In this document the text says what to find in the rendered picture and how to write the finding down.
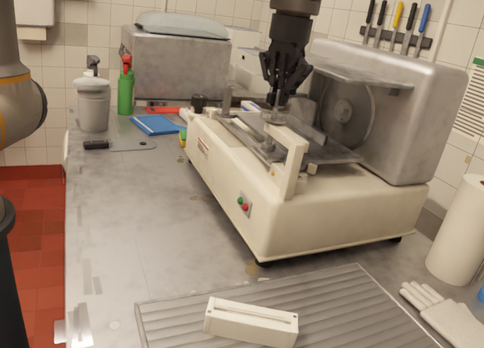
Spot green spray bottle red trigger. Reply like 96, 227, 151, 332
116, 53, 136, 117

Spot yellow handled knife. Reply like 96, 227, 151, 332
389, 0, 405, 53

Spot blue handled knife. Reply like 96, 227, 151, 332
413, 3, 432, 59

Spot cream drain rack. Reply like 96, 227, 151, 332
202, 296, 300, 348

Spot white stacked boxes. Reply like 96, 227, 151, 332
225, 25, 270, 95

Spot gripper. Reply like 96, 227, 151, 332
258, 9, 315, 107

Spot grey metal machine with lid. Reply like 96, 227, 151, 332
120, 11, 233, 102

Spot white wall pipe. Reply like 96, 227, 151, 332
431, 0, 458, 64

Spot white paper towel roll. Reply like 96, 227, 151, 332
424, 172, 484, 287

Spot steel plunger with clear knob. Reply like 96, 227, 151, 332
259, 89, 290, 154

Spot grey food pusher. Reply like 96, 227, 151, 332
221, 85, 243, 120

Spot white wall dispenser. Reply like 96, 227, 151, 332
12, 0, 92, 42

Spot grey ribbed drain board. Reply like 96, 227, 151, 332
134, 263, 442, 348

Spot black handled steel scraper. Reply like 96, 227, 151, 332
82, 138, 159, 153

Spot grey lidded bucket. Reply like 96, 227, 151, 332
72, 76, 111, 133

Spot cream and grey slicer body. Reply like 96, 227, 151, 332
178, 37, 470, 269

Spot white wall notice green header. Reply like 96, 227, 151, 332
452, 55, 484, 139

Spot black gauge knob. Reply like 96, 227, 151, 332
190, 93, 209, 115

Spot grey metal slicer tray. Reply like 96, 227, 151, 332
214, 111, 366, 172

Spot white glove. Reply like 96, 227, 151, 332
399, 281, 446, 312

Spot white spray bottle grey trigger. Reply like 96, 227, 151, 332
82, 54, 101, 79

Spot black handled knife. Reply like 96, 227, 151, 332
401, 2, 418, 56
373, 0, 389, 49
361, 0, 377, 46

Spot black magnetic knife strip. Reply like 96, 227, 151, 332
359, 25, 433, 49

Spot white folded cloth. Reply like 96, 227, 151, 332
419, 297, 484, 348

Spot round steel slicer blade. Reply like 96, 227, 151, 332
320, 83, 377, 151

